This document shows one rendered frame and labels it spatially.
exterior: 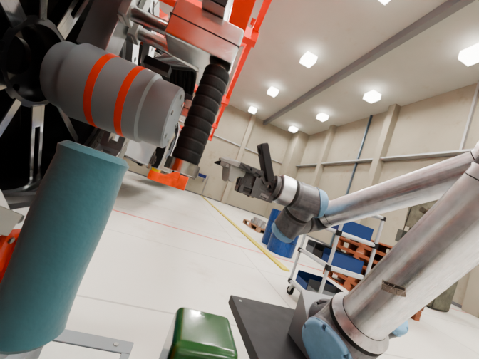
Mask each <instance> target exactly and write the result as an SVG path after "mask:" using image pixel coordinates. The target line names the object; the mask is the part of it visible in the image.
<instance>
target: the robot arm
mask: <svg viewBox="0 0 479 359"><path fill-rule="evenodd" d="M257 153H258V157H259V164H260V169H261V170H259V169H257V168H255V167H252V166H249V165H246V164H245V163H243V162H239V161H237V160H234V159H232V158H229V157H220V158H219V160H218V161H216V162H214V163H215V164H217V165H220V166H222V180H223V181H227V180H228V181H229V182H233V181H234V180H235V179H236V178H237V177H239V178H237V181H236V183H235V184H236V185H235V189H234V190H235V191H237V192H239V193H243V194H244V195H247V196H248V197H249V196H251V197H252V198H254V197H255V198H257V199H260V200H263V201H266V202H269V203H272V202H274V203H277V204H280V205H282V206H284V208H283V210H282V211H281V212H280V214H279V216H278V217H277V218H276V219H275V220H274V223H273V224H272V231H273V233H274V235H275V236H276V238H278V239H279V240H280V241H283V242H284V243H291V242H292V241H294V239H295V238H296V237H297V236H299V235H302V234H307V233H310V232H313V231H321V230H323V229H327V228H330V227H333V226H336V225H339V224H344V223H347V222H352V221H356V220H358V219H363V218H367V217H372V216H375V215H378V214H383V213H387V212H392V211H395V210H398V209H403V208H406V207H411V206H414V205H417V204H422V203H426V202H431V201H434V200H437V199H438V201H437V202H436V203H435V204H434V205H433V206H432V207H431V208H430V209H429V210H428V211H427V212H426V213H425V214H424V215H423V216H422V217H421V218H420V219H419V220H418V221H417V222H416V223H415V225H414V226H413V227H412V228H411V229H410V230H409V231H408V232H407V233H406V234H405V235H404V236H403V237H402V238H401V239H400V240H399V241H398V243H397V244H396V245H395V246H394V247H393V248H392V249H391V250H390V251H389V252H388V253H387V254H386V255H385V256H384V257H383V258H382V259H381V260H380V262H378V263H377V265H375V267H373V268H372V270H370V272H368V273H367V275H365V277H364V278H363V279H362V280H361V281H360V282H359V283H358V284H357V285H356V286H355V287H354V288H353V289H352V290H351V291H350V292H348V293H347V292H339V293H337V294H336V295H335V296H334V297H333V298H332V299H327V298H321V299H319V300H317V301H315V302H313V304H312V305H311V306H310V309H309V319H308V320H307V321H306V322H305V323H304V325H303V327H302V340H303V344H304V347H305V348H306V352H307V354H308V356H309V358H310V359H376V358H377V357H379V356H380V355H382V354H383V353H385V352H386V351H387V349H388V347H389V340H390V339H392V338H397V337H401V336H403V335H405V334H407V332H408V321H407V320H408V319H409V318H410V317H411V316H413V315H414V314H416V313H417V312H418V311H420V310H421V309H422V308H423V307H424V306H426V305H427V304H429V303H430V302H431V301H432V300H433V299H435V298H436V297H437V296H439V295H440V294H442V293H443V292H444V291H445V290H446V289H448V288H449V287H450V286H452V285H453V284H454V283H455V282H456V281H458V280H459V279H461V278H462V277H463V276H465V275H466V274H467V273H468V272H469V271H471V270H472V269H474V268H475V267H476V266H477V265H478V264H479V141H478V142H477V144H476V146H475V147H474V149H473V150H471V151H470V152H466V153H464V154H462V155H458V156H455V157H452V158H450V159H447V160H444V161H442V162H438V163H435V164H433V165H430V166H427V167H424V168H421V169H419V170H416V171H413V172H410V173H408V174H405V175H401V176H399V177H396V178H393V179H390V180H388V181H385V182H382V183H379V184H376V185H374V186H371V187H367V188H366V189H362V190H359V191H357V192H354V193H351V194H348V195H345V196H343V197H340V198H337V199H333V200H331V201H329V198H328V196H327V193H326V192H325V191H323V190H321V189H319V188H318V187H313V186H311V185H308V184H305V183H303V182H300V181H298V180H295V179H293V178H291V177H288V176H286V175H280V176H276V175H275V176H274V171H273V166H272V159H271V155H270V150H269V143H267V142H266V143H262V144H259V145H258V146H257Z"/></svg>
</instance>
